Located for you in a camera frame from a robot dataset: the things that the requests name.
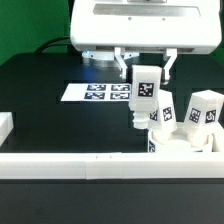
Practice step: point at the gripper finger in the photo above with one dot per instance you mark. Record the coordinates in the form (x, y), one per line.
(120, 57)
(169, 58)

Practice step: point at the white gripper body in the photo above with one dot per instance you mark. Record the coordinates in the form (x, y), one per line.
(188, 26)

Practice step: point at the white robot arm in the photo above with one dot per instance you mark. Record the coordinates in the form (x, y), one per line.
(106, 56)

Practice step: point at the white marker sheet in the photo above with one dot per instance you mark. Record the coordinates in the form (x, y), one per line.
(96, 92)

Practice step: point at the white front fence bar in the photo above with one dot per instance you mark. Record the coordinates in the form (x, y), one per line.
(87, 166)

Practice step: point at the white left fence bar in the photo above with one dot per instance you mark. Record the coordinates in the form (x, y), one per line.
(6, 125)

